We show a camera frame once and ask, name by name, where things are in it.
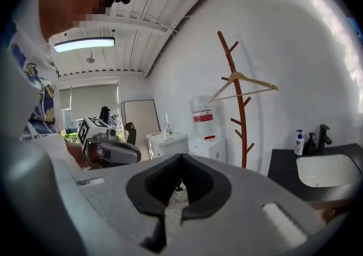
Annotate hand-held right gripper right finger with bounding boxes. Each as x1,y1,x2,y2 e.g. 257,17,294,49
167,153,326,256

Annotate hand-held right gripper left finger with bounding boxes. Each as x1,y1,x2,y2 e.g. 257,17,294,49
72,153,183,253

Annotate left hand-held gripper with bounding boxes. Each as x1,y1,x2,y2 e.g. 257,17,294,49
78,116,142,169

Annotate brown tree-shaped coat rack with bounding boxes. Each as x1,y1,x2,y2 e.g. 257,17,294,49
217,31,255,169

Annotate wooden clothes hanger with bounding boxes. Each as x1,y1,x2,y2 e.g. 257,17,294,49
208,72,279,104

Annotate black office chair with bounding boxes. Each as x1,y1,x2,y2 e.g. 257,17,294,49
124,121,138,146

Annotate framed beige board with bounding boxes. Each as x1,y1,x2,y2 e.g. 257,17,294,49
120,99,161,140

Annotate white cabinet with sink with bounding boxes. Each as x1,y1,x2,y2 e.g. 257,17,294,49
145,131,189,160

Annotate green plants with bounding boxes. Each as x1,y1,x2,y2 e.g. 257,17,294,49
61,132,82,145

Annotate chrome faucet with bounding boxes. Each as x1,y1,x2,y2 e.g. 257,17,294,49
162,112,173,135

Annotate grey roller blind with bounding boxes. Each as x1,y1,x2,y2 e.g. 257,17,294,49
58,84,120,121

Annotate black vanity counter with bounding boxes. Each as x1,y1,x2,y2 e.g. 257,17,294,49
267,142,363,203

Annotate white water dispenser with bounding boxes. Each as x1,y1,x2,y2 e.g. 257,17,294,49
188,135,227,165

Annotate large clear water bottle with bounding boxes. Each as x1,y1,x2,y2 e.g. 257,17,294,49
189,95,222,140

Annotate white blue-pump soap bottle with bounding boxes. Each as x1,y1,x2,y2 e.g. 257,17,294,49
293,129,306,157

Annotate white sink basin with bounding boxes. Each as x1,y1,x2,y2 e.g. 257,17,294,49
296,153,362,188

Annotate black soap dispenser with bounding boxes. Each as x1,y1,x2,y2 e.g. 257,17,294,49
304,132,317,156

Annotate person's white printed t-shirt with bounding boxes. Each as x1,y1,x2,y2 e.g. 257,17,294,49
5,0,82,173

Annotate long ceiling light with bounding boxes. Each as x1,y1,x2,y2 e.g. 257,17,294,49
53,36,116,54

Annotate black faucet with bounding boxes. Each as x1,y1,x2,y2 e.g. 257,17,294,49
316,124,333,156

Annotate person's head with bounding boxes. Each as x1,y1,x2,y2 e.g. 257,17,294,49
38,0,117,43

